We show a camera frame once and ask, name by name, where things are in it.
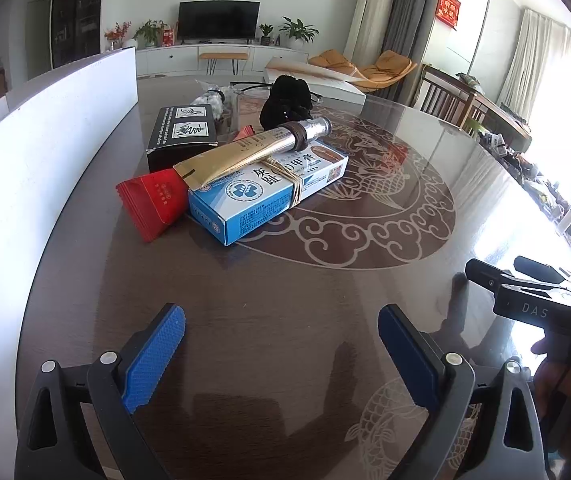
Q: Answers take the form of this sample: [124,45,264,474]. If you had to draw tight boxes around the tan rubber band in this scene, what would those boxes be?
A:
[265,157,307,208]

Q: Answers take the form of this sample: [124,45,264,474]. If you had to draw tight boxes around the cluttered wooden side table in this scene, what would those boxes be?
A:
[458,72,533,153]

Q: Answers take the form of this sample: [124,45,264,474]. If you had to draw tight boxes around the red flower arrangement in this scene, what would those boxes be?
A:
[104,21,132,51]

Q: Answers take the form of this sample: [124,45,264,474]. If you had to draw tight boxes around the red wall hanging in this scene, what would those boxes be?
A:
[438,0,461,28]

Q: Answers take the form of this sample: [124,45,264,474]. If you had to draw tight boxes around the gold ointment tube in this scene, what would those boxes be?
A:
[172,116,333,192]

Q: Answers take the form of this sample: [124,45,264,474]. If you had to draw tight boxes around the orange bench stool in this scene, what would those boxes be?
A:
[198,51,251,75]

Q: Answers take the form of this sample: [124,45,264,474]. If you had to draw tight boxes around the black printed box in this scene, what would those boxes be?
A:
[146,104,222,173]

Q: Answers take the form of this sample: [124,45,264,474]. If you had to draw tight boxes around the cotton swab pack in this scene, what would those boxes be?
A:
[192,79,231,121]

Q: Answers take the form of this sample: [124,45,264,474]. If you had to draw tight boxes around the covered standing air conditioner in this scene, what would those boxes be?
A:
[343,0,401,63]

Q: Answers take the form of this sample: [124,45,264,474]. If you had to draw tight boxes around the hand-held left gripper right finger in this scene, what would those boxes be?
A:
[378,304,549,480]

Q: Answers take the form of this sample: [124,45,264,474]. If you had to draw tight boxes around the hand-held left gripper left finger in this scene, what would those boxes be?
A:
[14,303,186,480]

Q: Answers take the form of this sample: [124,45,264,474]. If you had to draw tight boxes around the orange lounge chair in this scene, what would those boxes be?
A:
[308,49,419,92]

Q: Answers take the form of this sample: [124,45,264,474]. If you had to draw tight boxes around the white board panel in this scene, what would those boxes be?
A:
[0,46,138,461]

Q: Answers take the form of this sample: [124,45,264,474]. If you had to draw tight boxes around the grey curtain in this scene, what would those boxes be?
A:
[380,0,446,106]

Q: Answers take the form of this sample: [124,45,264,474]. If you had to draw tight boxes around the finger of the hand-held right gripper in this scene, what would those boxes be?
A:
[514,256,571,285]
[465,258,516,293]

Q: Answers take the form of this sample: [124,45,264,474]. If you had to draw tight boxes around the red sachet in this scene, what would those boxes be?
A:
[115,169,189,243]

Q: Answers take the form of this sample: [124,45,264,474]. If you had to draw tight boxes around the large green potted plant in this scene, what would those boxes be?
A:
[279,16,320,51]

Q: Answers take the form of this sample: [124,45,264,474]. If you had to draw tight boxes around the leafy green potted plant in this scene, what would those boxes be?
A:
[132,20,166,50]

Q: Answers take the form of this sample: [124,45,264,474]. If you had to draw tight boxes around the blue medicine box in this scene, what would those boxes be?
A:
[186,142,350,247]

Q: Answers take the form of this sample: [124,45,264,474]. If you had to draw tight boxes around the black television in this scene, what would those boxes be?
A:
[178,1,260,42]

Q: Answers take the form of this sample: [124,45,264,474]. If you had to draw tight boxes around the dark brown hair tie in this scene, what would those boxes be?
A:
[285,121,311,153]

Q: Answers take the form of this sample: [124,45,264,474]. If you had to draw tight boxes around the black fuzzy cloth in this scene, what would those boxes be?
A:
[258,75,313,128]

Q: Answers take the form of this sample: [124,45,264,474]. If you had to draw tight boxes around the white curtain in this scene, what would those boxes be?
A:
[498,7,571,121]

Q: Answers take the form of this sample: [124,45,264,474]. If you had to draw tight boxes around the white television cabinet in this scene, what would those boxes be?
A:
[135,42,311,78]

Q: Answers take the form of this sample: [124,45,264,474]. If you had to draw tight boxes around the wooden chair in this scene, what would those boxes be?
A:
[418,64,479,128]

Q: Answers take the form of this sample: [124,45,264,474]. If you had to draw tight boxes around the dark display cabinet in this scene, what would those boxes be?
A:
[50,0,108,71]

